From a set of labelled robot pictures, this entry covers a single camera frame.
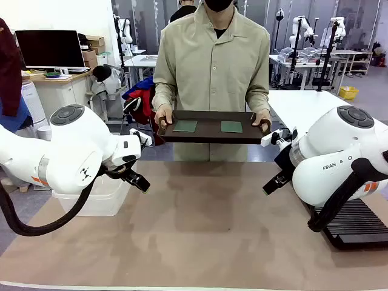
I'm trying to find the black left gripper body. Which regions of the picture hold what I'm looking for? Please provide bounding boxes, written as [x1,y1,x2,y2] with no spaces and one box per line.
[104,159,137,181]

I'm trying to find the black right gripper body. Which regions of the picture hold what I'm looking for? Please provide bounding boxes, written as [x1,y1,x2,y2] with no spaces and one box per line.
[273,144,294,183]

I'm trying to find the green PCB board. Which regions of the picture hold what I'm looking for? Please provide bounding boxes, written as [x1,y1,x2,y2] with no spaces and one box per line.
[173,120,198,133]
[220,120,244,134]

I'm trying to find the dark brown plastic tray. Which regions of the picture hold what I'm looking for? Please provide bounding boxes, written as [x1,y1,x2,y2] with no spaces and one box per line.
[157,110,272,146]

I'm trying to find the person's left forearm beige sleeve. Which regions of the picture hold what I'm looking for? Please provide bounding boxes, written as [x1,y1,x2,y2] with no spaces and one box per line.
[245,74,272,114]

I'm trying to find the person's right forearm beige sleeve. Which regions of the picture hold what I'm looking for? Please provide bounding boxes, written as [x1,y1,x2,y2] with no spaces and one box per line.
[152,74,178,112]

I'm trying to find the person's left hand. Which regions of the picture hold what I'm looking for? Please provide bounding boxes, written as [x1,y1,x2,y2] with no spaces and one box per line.
[252,109,272,127]

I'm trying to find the person's right hand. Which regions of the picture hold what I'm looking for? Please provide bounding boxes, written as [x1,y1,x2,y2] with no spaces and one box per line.
[153,104,175,126]

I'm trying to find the clear plastic storage box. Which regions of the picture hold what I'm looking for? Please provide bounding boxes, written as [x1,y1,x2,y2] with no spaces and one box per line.
[51,175,132,218]

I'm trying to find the white side table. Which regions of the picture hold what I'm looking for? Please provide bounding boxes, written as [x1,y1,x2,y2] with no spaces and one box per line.
[268,90,345,132]

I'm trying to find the red and blue jacket pile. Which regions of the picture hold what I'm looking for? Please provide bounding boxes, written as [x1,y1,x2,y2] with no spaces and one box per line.
[122,76,156,125]

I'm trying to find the black slotted PCB rack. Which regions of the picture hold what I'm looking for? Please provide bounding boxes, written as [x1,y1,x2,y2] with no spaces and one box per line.
[306,198,388,251]

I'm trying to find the yellow plastic crate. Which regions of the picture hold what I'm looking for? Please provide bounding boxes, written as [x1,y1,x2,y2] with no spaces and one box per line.
[338,86,360,101]

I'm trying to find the background white work table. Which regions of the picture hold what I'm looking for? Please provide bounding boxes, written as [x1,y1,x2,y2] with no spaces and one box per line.
[269,53,335,89]
[123,53,159,89]

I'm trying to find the wooden top white desk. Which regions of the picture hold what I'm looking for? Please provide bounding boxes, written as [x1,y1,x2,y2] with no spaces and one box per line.
[21,69,93,122]

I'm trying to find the black tripod stand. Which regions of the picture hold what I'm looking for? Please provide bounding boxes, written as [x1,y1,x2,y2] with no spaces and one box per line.
[289,18,304,74]
[316,21,341,92]

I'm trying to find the person's torso beige shirt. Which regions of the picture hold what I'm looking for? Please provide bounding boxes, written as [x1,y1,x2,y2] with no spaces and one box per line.
[152,2,272,162]

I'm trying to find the white air purifier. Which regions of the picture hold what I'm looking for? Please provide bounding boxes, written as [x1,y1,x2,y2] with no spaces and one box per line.
[20,79,50,129]

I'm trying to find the brown cardboard box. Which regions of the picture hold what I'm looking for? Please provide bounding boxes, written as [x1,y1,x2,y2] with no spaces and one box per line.
[85,35,105,49]
[81,48,98,68]

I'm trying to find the black computer monitor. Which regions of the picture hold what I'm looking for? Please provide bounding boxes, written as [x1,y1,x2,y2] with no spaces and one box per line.
[15,29,87,70]

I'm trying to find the bystander in dark red top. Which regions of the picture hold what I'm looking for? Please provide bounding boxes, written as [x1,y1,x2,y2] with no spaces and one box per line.
[0,17,33,128]

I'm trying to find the bystander in black top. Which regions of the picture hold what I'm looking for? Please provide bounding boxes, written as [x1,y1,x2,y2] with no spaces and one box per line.
[169,0,198,24]

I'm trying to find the black face mask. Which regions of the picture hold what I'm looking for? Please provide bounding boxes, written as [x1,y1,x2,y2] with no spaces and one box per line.
[203,0,233,13]

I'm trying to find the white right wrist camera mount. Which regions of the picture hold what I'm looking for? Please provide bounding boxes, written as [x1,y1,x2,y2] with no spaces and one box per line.
[260,128,299,149]

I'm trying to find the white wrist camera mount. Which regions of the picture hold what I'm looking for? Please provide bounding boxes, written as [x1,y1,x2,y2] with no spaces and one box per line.
[260,128,299,149]
[129,128,153,147]

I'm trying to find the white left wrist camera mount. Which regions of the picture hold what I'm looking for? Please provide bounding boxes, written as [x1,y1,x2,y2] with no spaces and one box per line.
[129,128,153,147]

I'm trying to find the black cable hose right arm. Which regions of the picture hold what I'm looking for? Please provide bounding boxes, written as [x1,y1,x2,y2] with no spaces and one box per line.
[307,157,388,233]

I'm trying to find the black cable hose arm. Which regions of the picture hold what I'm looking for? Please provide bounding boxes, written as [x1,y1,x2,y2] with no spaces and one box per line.
[307,157,388,233]
[0,169,106,238]

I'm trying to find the black cable hose left arm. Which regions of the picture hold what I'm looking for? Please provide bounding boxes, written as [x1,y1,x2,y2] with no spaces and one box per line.
[0,169,106,238]

